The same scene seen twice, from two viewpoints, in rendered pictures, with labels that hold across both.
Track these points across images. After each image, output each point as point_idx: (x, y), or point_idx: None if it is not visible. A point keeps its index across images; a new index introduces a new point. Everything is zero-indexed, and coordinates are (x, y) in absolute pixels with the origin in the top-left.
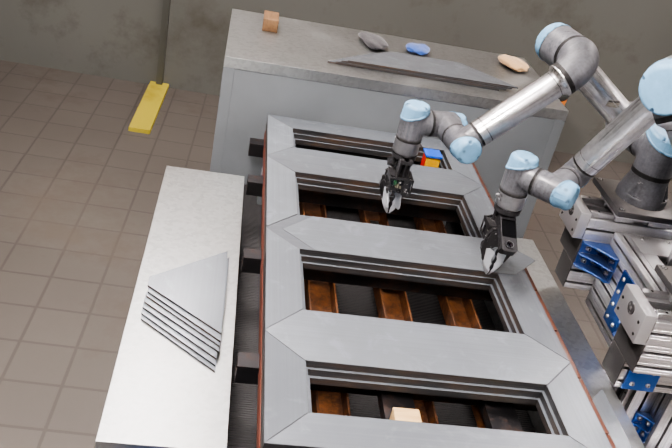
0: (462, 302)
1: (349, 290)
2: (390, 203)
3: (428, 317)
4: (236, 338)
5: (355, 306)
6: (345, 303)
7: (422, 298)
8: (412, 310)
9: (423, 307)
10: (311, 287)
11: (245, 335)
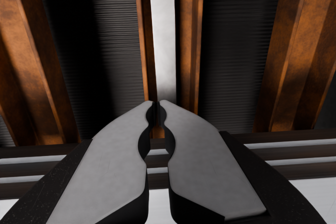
0: (291, 124)
1: (128, 22)
2: (162, 110)
3: (242, 63)
4: (5, 146)
5: (138, 61)
6: (123, 57)
7: (247, 16)
8: (222, 52)
9: (241, 40)
10: (47, 143)
11: (12, 140)
